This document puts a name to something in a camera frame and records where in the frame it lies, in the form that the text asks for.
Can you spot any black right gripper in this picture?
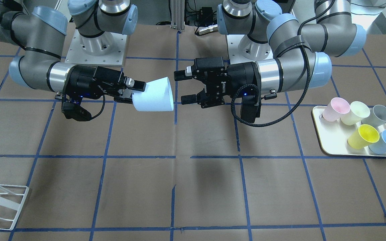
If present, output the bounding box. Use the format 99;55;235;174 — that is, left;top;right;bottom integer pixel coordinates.
62;65;146;104

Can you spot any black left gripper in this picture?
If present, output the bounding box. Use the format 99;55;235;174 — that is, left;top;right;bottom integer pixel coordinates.
174;57;261;108

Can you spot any light blue plastic cup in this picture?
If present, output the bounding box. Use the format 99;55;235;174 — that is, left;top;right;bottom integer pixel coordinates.
132;77;174;111

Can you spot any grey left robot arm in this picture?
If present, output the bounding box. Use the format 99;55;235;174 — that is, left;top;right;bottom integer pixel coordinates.
174;0;367;108

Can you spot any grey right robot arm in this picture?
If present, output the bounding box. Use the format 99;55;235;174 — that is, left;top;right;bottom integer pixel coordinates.
0;0;146;106

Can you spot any pink plastic cup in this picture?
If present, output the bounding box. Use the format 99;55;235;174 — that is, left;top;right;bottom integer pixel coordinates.
322;97;350;122

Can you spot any pale green plastic cup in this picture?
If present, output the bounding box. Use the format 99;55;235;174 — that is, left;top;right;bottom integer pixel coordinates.
340;101;370;126

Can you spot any yellow plastic cup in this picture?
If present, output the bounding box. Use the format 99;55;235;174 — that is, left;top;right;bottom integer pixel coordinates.
347;125;380;149

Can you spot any grey plastic cup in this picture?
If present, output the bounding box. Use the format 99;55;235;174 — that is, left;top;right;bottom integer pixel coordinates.
361;105;386;128

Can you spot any cream plastic tray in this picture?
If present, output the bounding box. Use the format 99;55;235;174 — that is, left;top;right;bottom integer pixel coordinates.
312;106;386;157

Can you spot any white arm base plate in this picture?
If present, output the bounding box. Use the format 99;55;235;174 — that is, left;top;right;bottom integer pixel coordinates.
226;34;273;64
65;30;128;67

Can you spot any aluminium frame post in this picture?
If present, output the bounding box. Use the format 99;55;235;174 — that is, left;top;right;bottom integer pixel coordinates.
170;0;186;32

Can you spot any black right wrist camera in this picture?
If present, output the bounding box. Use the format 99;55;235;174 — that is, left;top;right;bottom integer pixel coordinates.
62;102;92;122

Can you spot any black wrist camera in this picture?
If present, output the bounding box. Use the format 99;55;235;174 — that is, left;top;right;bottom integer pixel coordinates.
240;95;259;123
62;102;92;122

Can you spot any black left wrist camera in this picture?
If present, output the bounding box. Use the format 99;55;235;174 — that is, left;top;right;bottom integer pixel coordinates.
240;95;259;123

